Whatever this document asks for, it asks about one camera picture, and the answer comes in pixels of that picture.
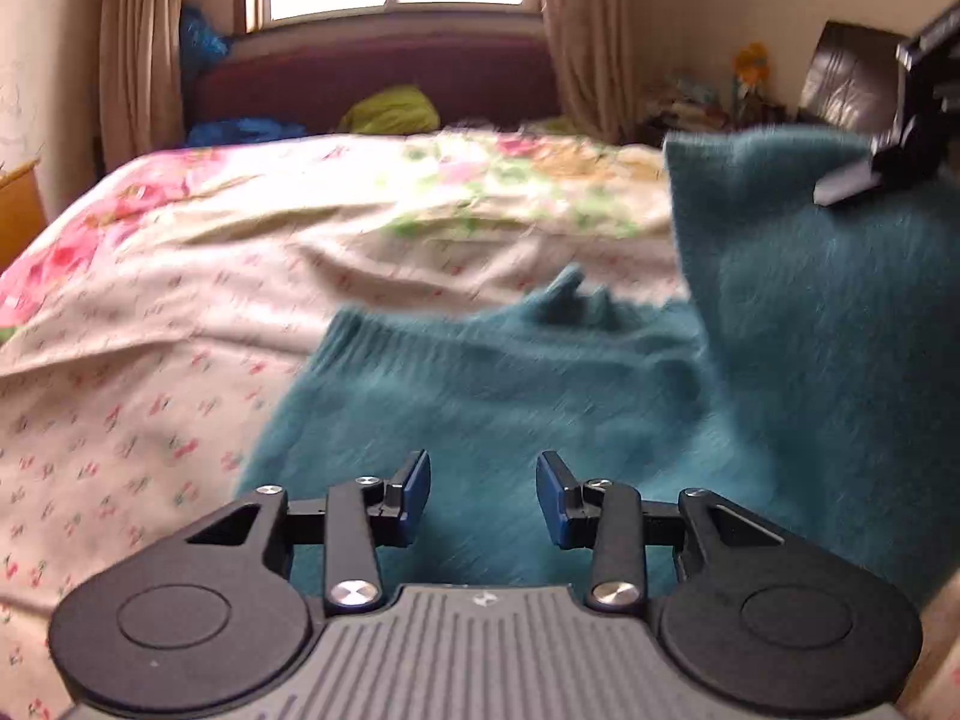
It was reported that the teal fuzzy sweater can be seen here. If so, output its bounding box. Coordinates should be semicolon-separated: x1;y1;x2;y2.
242;128;958;603

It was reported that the dark wooden headboard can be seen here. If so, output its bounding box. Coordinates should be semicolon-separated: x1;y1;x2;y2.
796;21;905;135

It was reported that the yellow flower decoration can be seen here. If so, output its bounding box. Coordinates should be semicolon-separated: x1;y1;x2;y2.
732;43;771;98

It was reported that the cluttered nightstand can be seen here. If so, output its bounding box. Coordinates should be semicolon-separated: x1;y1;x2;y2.
635;76;789;148

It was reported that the cherry print bed sheet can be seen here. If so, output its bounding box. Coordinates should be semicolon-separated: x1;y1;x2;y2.
0;223;706;720

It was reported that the floral pink quilt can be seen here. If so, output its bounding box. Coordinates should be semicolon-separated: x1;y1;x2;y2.
2;128;672;337

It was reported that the right beige curtain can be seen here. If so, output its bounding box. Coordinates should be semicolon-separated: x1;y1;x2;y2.
542;0;640;143

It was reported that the beige curtain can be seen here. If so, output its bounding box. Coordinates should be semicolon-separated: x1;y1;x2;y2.
542;0;640;143
99;0;184;171

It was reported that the blue cloth on sofa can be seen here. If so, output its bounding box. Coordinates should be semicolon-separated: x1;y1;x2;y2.
185;117;308;148

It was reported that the maroon sofa bench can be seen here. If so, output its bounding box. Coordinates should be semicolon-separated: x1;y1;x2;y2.
185;32;562;146

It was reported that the green cushion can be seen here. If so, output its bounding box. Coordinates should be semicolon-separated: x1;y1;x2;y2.
338;85;441;137

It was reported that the wooden side cabinet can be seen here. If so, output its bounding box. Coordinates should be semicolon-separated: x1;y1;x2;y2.
0;160;47;271

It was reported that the blue plastic bag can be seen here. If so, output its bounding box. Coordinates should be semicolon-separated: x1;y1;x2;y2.
179;5;231;85

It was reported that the left beige curtain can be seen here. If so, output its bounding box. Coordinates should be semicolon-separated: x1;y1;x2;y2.
99;0;184;171

